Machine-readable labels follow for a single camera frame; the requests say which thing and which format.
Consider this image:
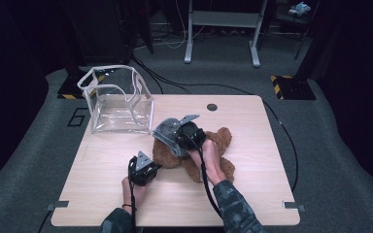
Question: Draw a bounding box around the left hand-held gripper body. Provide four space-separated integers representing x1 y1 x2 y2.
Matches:
128 150 153 186

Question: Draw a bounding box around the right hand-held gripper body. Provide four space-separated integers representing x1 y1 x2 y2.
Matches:
174 114 207 151

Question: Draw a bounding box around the brown teddy bear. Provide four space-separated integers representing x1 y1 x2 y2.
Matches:
152 126 236 183

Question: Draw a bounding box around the grey towel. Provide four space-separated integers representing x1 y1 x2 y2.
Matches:
152 116 188 158

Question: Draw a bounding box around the clear plastic bag white trim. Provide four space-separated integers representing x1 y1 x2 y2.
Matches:
77 64 155 135

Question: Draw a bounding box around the person's left hand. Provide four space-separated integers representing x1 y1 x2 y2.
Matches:
121 177 150 208

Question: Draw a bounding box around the person's right hand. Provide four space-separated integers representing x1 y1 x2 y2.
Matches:
187 139 229 186

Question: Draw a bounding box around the black base yellow striped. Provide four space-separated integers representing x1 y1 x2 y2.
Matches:
270 75 318 101
56 75 106 100

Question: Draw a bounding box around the white metal stand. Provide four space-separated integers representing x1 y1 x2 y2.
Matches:
184 0 269 68

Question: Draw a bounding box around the black cabinet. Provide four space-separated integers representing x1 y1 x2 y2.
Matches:
61 0 134 66

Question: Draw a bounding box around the dark shelf cart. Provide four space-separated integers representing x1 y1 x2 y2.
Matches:
271 0 320 61

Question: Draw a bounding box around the dark curtain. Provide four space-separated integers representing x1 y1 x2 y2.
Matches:
0 0 51 198
317 0 373 215

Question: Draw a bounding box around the blue and white packet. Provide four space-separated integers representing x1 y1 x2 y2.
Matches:
288 1 313 17

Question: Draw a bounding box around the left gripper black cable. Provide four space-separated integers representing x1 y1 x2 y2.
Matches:
129 158 138 233

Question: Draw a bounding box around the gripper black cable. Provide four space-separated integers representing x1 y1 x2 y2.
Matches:
187 132 224 219
129 158 138 233

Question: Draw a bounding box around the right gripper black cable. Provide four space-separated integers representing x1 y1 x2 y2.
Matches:
187 132 224 219

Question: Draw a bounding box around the short black floor cable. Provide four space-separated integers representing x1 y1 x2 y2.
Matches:
131 56 164 95

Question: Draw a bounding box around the grey metal table bracket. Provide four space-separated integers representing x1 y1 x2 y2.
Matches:
46 200 70 212
283 201 306 213

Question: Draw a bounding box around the white floor cable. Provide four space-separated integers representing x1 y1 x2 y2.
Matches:
153 0 205 50

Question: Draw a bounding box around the thin black cable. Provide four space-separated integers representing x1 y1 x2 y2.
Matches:
38 210 53 233

